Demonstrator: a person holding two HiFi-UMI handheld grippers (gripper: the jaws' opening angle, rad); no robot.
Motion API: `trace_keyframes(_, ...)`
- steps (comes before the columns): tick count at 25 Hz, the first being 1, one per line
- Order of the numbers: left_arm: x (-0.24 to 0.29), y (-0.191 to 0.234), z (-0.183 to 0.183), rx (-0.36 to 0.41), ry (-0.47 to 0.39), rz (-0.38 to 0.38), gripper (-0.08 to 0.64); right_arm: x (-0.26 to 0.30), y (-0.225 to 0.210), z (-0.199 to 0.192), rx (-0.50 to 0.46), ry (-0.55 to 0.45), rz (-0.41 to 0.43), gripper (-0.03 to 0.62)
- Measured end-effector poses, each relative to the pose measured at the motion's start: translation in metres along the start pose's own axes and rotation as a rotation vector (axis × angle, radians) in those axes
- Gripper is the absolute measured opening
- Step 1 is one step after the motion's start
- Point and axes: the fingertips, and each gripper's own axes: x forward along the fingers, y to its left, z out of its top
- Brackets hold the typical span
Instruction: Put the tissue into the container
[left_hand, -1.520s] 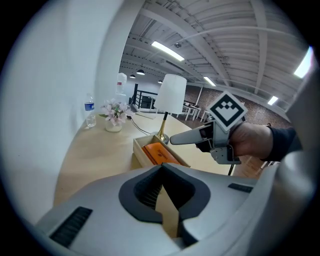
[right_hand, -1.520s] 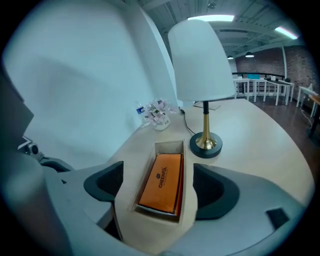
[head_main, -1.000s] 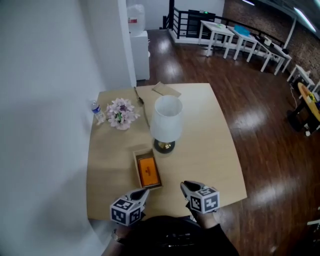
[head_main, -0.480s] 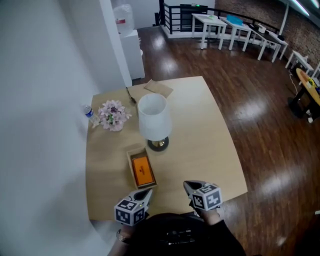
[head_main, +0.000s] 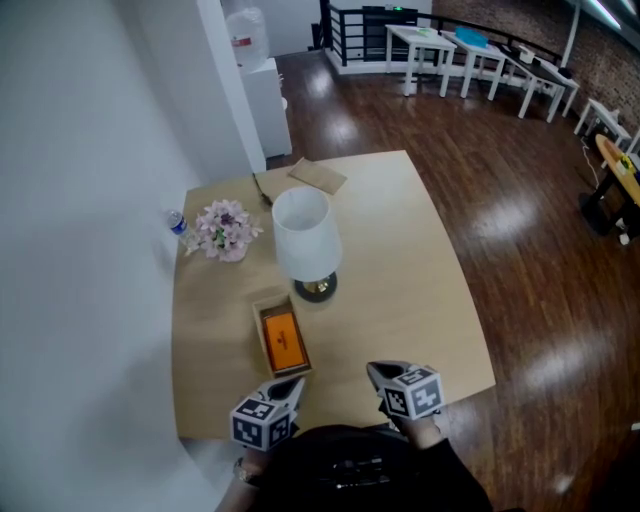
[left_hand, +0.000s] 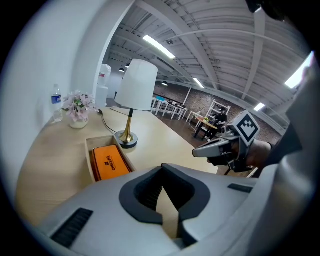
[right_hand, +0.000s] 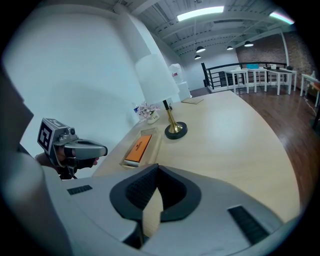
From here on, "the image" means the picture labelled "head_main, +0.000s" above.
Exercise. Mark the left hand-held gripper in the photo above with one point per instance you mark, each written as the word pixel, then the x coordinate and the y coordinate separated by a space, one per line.
pixel 260 425

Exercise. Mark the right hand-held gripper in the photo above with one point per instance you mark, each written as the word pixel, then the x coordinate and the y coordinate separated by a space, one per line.
pixel 415 395

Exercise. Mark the orange tissue pack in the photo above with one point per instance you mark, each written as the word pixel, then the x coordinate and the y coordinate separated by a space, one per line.
pixel 285 342

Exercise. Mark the wooden box container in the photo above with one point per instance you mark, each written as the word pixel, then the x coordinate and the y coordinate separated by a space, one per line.
pixel 259 330

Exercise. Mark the person's left forearm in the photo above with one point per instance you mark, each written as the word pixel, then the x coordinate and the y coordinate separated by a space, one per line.
pixel 240 492

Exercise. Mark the person's right forearm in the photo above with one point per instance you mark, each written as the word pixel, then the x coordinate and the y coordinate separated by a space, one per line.
pixel 422 432

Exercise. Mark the white shade table lamp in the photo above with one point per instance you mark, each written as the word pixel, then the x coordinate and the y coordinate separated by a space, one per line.
pixel 306 235

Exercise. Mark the pink flower bouquet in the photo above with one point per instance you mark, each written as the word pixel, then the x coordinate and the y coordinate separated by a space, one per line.
pixel 226 230

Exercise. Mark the clear plastic water bottle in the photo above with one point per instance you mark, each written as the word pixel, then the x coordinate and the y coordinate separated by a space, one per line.
pixel 179 227

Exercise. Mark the flat brown paper packet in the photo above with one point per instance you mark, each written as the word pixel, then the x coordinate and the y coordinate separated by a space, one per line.
pixel 317 175

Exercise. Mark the round wooden table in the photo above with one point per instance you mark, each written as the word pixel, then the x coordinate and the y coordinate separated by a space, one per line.
pixel 612 190

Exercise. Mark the yellow green item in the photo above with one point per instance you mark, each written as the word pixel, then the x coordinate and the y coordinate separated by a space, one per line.
pixel 626 165

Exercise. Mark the white water dispenser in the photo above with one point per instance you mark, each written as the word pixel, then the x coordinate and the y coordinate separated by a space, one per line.
pixel 267 110

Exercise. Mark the small white table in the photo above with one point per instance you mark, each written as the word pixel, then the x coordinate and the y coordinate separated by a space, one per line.
pixel 602 112

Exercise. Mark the white table with dark top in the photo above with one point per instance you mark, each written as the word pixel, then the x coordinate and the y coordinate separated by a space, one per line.
pixel 542 72

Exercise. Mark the small white box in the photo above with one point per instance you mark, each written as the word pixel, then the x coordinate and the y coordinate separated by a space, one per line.
pixel 527 53

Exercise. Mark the black cabinet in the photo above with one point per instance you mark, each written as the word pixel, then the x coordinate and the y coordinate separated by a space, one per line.
pixel 382 35

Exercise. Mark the blue box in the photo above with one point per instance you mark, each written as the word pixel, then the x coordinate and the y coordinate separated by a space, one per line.
pixel 471 36

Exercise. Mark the black metal railing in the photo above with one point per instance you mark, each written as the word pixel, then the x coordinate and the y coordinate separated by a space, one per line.
pixel 345 35

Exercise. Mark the clear water jug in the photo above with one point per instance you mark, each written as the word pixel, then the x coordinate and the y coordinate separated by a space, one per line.
pixel 247 37

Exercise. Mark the white pole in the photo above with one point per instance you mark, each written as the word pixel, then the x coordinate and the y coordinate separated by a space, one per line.
pixel 572 35

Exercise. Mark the ceiling light strip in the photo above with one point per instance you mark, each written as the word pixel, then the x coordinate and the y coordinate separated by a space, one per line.
pixel 607 12

